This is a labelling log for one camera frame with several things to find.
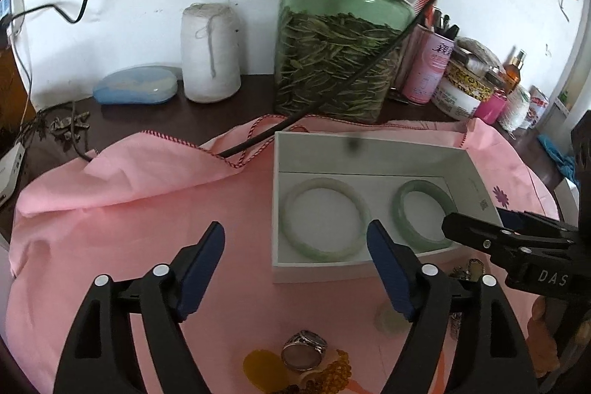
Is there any pink bottle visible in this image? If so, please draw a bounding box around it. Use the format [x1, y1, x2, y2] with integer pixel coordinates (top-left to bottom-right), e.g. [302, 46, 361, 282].
[473, 71, 509, 124]

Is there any blue cloth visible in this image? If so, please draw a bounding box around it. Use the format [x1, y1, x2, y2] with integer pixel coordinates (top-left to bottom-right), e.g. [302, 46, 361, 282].
[538, 134, 580, 192]

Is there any pale white jade bangle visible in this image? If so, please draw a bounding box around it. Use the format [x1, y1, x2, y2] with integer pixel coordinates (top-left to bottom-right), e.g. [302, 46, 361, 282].
[281, 177, 372, 262]

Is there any white cable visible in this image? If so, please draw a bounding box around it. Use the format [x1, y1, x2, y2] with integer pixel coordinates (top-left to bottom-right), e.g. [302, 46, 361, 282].
[9, 22, 38, 120]

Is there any white cardboard box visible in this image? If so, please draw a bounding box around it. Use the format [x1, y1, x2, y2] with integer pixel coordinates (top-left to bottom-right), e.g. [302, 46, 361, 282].
[270, 130, 506, 285]

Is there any pink printed can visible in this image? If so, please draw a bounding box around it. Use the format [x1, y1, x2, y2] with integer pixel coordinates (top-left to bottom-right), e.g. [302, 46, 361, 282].
[402, 25, 455, 105]

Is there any white power strip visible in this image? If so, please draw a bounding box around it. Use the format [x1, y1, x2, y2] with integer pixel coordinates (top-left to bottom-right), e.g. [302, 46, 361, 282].
[0, 145, 26, 208]

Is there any grey twine bundle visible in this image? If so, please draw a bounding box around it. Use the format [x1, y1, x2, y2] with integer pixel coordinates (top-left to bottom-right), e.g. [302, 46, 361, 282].
[455, 36, 502, 72]

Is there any brown wooden box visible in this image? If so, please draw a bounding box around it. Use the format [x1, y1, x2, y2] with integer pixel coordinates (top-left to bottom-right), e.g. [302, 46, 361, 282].
[0, 45, 38, 136]

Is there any silver ring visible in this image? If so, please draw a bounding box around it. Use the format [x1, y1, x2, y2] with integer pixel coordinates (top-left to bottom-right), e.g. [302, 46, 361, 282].
[281, 329, 328, 371]

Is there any pink cloth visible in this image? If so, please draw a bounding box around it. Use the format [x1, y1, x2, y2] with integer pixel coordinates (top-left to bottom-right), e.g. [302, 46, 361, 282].
[7, 114, 561, 394]

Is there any bunch of pens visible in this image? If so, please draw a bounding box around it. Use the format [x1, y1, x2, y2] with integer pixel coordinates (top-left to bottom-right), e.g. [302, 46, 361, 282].
[418, 0, 462, 39]

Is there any thick black cable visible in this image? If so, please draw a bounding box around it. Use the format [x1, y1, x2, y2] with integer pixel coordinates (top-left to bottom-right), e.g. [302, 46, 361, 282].
[217, 0, 467, 159]

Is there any amber bead bracelet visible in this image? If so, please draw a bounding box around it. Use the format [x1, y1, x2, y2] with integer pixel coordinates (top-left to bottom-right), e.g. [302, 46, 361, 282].
[286, 348, 352, 394]

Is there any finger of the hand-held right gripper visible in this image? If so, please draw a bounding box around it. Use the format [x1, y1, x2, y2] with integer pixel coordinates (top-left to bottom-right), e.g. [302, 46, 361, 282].
[441, 212, 579, 266]
[501, 209, 579, 234]

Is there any black power cord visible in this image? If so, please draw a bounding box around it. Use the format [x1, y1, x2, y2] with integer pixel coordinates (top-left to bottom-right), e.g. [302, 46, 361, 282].
[21, 101, 100, 164]

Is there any metal chain necklace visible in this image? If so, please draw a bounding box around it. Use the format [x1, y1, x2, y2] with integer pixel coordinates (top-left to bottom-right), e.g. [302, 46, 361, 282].
[443, 258, 486, 342]

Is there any white plastic jar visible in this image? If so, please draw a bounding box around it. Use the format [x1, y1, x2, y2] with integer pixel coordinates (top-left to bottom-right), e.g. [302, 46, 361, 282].
[431, 78, 481, 120]

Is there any green jade bangle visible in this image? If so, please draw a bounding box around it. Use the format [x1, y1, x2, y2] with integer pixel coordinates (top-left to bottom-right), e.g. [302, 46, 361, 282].
[392, 179, 458, 251]

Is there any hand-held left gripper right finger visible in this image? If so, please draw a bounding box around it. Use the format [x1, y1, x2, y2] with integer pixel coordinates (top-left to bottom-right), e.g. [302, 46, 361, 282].
[367, 219, 539, 394]

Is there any red white can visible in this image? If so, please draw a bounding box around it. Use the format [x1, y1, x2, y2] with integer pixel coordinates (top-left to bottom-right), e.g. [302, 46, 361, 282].
[526, 86, 550, 129]

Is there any amber perfume bottle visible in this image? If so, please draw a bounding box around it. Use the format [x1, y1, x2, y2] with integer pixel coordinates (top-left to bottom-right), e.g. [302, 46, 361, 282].
[503, 49, 528, 92]

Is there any blue plastic case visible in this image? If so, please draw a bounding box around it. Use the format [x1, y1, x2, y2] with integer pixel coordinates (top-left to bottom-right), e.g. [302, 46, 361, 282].
[92, 64, 178, 105]

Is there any person's right hand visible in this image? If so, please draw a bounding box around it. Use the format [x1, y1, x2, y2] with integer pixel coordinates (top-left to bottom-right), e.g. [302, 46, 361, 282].
[530, 297, 562, 378]

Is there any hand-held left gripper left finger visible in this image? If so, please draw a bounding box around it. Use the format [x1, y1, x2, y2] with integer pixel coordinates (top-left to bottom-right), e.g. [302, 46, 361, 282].
[53, 221, 227, 394]

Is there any yellow patterned tin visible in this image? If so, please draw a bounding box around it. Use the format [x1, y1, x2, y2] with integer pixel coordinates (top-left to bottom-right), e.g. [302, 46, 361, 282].
[445, 61, 497, 102]

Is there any green glass jar with leaves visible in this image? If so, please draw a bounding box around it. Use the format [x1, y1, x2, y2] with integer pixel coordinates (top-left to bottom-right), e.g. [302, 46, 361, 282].
[273, 0, 414, 124]

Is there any amber yellow pendant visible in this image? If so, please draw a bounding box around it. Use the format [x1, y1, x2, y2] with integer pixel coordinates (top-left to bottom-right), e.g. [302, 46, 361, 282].
[243, 350, 289, 390]

